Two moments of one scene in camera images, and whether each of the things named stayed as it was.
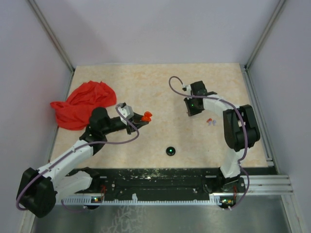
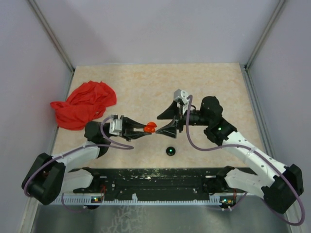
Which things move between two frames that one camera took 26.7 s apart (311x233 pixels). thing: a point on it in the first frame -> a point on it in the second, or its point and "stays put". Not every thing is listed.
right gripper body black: [193, 109] -> [181, 121]
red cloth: [74, 113] stays put
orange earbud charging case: [146, 117] -> [150, 127]
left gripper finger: [138, 123] -> [129, 124]
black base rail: [165, 181] stays put
